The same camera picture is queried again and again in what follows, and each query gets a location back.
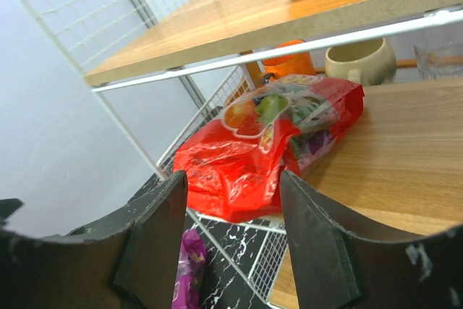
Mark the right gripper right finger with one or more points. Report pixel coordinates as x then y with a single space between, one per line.
343 259

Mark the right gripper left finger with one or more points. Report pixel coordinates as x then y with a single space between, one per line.
127 259

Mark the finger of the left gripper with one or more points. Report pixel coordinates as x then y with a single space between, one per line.
8 207

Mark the large red candy bag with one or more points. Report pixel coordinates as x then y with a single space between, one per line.
234 163

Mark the left purple candy bag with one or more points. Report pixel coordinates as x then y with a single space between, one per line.
190 270

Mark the orange mug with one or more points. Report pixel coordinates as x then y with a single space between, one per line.
281 66

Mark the brown wooden rack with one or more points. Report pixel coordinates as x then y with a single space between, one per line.
258 76

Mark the light green mug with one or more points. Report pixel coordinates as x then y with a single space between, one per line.
369 63

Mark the clear drinking glass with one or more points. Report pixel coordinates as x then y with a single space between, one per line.
439 62

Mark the white wire wooden shelf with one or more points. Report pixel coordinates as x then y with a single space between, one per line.
366 179

